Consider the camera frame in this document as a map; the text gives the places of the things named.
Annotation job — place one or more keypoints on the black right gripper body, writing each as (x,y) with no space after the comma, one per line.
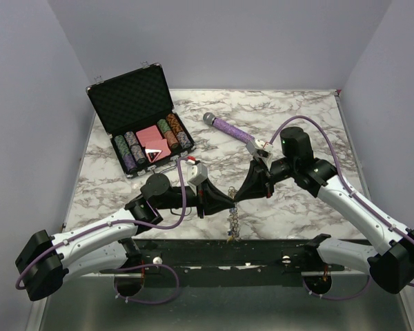
(279,169)

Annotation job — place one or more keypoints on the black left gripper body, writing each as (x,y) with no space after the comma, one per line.
(195,198)

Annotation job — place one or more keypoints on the round metal key ring disc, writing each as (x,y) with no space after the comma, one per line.
(233,221)

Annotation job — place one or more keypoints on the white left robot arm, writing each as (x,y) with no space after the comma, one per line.
(46,260)

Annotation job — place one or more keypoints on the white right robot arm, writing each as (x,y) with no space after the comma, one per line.
(389,256)

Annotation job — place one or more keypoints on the all in triangle button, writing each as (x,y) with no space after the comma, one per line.
(152,154)

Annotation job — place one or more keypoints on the red playing card deck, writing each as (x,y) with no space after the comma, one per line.
(152,138)

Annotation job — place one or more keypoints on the purple glitter microphone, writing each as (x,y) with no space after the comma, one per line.
(211,120)

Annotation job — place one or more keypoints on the black poker chip case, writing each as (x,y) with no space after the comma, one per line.
(131,102)

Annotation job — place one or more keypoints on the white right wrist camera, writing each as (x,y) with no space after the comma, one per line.
(261,151)

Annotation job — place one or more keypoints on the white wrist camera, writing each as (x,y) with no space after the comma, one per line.
(197,172)
(261,151)

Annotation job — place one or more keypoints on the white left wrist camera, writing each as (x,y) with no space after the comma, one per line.
(197,172)

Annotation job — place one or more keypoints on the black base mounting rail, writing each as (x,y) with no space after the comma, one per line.
(165,263)

